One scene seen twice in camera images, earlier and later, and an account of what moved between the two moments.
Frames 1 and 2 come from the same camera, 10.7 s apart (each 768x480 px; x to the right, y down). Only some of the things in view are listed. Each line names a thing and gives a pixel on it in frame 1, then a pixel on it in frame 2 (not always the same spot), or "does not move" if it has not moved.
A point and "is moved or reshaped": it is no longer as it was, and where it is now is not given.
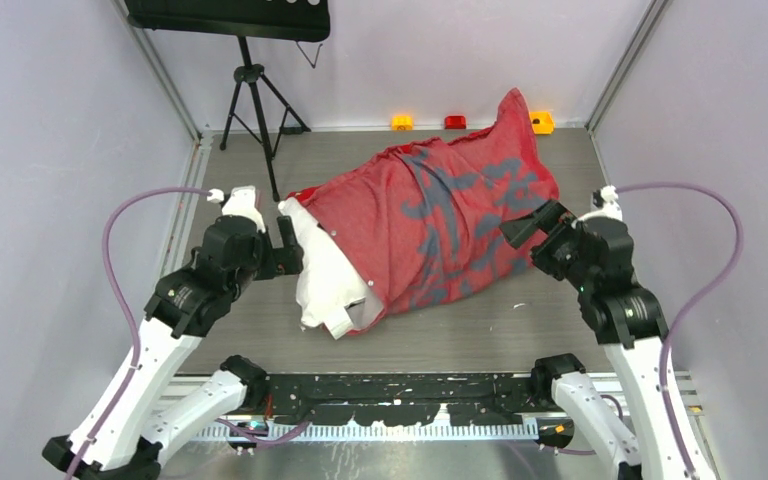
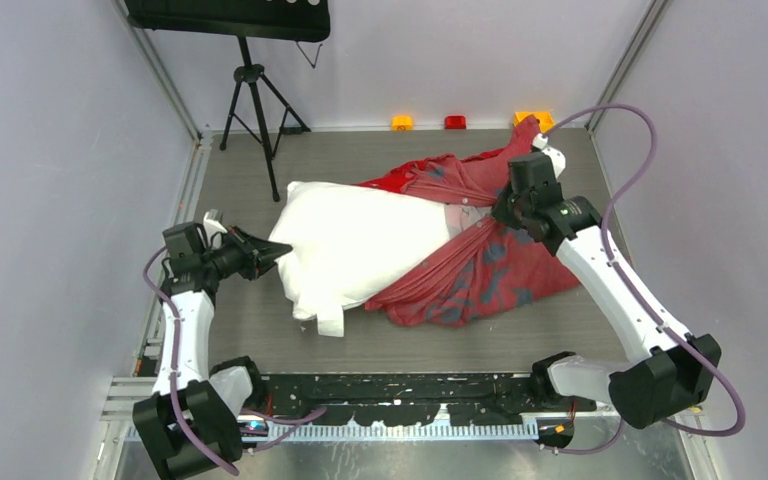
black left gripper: (286, 259) -> (255, 255)
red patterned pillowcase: (422, 219) is moved or reshaped
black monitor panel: (302, 20) does not move
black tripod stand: (251, 74) does not move
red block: (455, 122) does not move
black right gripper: (547, 217) -> (503, 211)
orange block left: (402, 123) does not move
